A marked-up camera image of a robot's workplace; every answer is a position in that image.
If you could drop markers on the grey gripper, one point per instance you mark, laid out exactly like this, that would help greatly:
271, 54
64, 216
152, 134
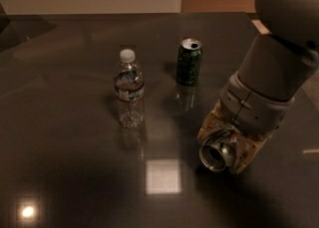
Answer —
253, 110

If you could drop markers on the silver 7up can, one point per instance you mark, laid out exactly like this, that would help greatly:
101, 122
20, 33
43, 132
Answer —
218, 151

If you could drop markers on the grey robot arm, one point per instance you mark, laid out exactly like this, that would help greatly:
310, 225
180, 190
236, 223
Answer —
279, 62

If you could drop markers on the green soda can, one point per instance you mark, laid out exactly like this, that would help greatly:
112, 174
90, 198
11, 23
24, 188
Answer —
188, 61

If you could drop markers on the clear plastic water bottle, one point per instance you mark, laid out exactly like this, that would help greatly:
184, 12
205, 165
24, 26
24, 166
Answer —
129, 84

